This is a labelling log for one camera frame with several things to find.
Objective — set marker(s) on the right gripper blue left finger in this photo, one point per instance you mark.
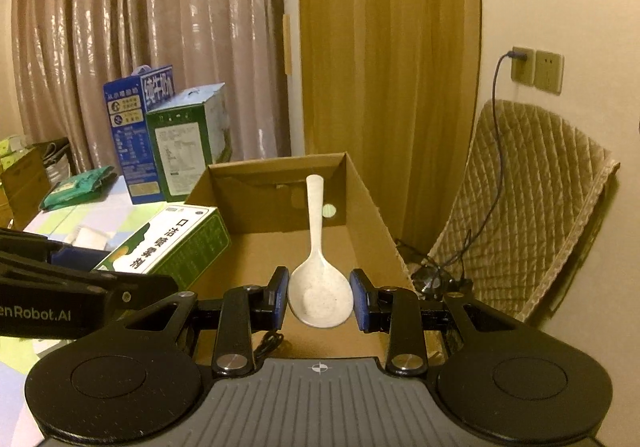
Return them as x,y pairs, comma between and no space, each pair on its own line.
277,296

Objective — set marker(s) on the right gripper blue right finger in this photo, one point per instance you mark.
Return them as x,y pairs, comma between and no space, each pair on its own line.
361,291

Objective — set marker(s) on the white rice spoon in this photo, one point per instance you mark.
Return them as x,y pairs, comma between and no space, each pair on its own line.
318,293

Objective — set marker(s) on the white green ointment box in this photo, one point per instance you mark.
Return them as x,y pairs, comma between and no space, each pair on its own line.
180,242

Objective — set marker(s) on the brown cardboard box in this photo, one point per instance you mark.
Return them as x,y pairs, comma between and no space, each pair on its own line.
264,206

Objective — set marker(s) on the checkered tablecloth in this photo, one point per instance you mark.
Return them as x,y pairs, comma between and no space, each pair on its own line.
99,225

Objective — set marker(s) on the cardboard box with bags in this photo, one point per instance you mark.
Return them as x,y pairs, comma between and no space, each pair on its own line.
28,173

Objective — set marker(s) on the green tea packet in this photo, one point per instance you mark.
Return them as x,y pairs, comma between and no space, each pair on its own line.
79,189

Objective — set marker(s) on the green milk carton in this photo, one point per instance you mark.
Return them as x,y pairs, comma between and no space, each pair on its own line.
189,132

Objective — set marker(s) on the blue milk carton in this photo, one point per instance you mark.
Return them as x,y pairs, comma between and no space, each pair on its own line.
128,100

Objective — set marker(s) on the quilted beige chair cushion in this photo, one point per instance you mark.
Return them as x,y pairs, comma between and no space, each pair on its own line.
529,207

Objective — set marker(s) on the golden yellow curtain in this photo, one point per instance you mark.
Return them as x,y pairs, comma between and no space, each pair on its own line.
393,83

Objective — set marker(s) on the beige curtain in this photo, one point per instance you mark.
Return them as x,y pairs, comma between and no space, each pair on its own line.
65,51

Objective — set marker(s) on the wall socket with plug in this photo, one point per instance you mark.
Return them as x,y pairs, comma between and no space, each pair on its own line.
523,65

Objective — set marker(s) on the beige wall socket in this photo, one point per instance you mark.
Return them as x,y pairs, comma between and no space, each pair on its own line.
549,68

